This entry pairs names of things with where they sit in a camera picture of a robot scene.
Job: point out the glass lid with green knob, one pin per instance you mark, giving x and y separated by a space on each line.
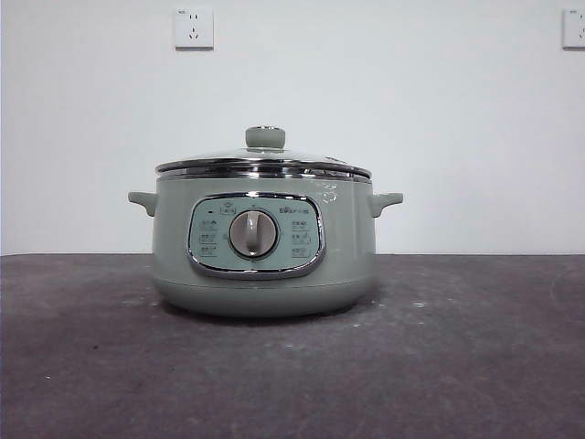
265 135

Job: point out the pale green electric cooking pot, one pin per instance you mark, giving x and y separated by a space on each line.
173 256

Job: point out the white wall socket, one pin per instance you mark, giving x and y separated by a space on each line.
194 28
575 28

